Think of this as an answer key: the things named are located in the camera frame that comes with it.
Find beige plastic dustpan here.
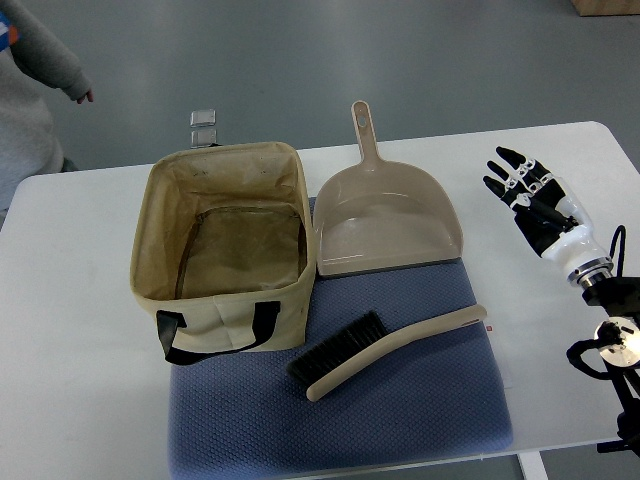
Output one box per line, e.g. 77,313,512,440
313,100,463,277

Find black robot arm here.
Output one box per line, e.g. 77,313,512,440
566,225,639,454

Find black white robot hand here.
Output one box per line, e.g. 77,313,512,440
483,146,613,288

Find clear plastic clip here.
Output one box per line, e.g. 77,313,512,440
190,128,217,149
190,109,216,128

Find white table leg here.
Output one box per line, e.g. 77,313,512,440
517,451,549,480

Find black table control panel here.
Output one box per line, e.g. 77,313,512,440
596,440,626,454

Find yellow fabric bag black handle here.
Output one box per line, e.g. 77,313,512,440
130,142,316,365

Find clear plastic clip upper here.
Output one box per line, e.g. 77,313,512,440
190,109,216,128

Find beige hand broom black bristles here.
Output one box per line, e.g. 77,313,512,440
287,304,487,402

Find clear plastic clip lower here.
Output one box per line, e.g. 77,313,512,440
190,128,217,149

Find person in grey sweatshirt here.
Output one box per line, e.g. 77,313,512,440
1,1,93,217

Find cardboard box corner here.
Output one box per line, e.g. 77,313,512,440
571,0,640,16

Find blue textured mat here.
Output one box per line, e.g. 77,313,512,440
167,197,516,476

